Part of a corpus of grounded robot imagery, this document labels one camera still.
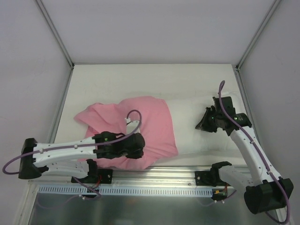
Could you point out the aluminium frame post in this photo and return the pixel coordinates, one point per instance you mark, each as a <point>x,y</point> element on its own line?
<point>46,16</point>
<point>265,21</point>

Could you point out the left aluminium frame post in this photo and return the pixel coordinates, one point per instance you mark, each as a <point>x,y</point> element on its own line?
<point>46,16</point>

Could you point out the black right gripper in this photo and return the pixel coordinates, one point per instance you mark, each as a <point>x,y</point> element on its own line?
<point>209,119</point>

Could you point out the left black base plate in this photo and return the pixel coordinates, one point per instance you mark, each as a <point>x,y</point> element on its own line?
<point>104,175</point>

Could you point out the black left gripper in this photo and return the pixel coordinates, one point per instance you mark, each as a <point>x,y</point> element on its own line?
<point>135,145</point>

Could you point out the right aluminium frame post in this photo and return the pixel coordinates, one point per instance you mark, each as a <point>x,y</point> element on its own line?
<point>265,21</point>

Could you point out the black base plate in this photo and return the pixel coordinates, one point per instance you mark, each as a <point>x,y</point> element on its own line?
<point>207,178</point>
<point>104,175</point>

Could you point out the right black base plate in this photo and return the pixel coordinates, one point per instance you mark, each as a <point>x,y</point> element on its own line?
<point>207,178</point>

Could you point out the aluminium mounting rail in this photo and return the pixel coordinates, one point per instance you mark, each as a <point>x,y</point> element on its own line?
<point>155,176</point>

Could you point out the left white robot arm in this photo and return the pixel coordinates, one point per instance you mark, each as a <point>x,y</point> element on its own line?
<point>77,159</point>

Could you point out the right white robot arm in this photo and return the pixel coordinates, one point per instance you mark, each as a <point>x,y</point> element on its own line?
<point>266,189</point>

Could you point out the white slotted cable duct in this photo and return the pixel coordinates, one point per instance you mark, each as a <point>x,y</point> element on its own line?
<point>131,191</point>

